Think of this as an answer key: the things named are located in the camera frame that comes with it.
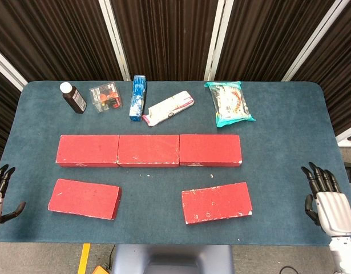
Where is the red brick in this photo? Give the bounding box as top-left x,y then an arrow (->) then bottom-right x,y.
47,178 -> 122,220
55,135 -> 120,168
181,182 -> 253,225
178,134 -> 243,167
117,134 -> 181,168

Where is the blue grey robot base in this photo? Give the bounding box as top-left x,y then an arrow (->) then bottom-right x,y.
111,244 -> 235,274

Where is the black floor cable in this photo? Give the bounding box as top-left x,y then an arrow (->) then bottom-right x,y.
107,245 -> 116,271
279,265 -> 301,274

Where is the white pink carton box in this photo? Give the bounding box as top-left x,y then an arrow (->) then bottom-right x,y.
142,90 -> 195,127

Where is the blue toothpaste box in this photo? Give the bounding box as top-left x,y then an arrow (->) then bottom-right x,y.
128,75 -> 148,123

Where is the yellow floor tape strip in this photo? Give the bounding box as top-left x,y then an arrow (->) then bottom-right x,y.
77,243 -> 91,274

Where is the orange floor object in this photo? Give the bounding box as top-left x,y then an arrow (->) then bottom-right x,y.
91,264 -> 113,274

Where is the dark brown pleated curtain panel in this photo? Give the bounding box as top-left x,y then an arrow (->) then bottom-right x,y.
0,0 -> 125,83
0,65 -> 22,165
291,0 -> 351,137
214,0 -> 336,82
110,0 -> 221,82

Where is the brown bottle white cap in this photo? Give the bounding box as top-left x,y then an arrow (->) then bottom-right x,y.
59,82 -> 87,115

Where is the white partition frame post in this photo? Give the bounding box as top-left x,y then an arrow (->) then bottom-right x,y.
0,45 -> 28,92
204,0 -> 235,82
281,0 -> 343,82
336,122 -> 351,143
98,0 -> 132,82

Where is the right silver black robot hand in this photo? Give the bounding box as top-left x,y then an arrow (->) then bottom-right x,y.
301,162 -> 351,237

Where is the teal snack packet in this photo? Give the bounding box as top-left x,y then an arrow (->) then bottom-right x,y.
204,80 -> 256,128

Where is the clear plastic toy box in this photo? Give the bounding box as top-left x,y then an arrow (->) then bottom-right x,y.
89,82 -> 123,114

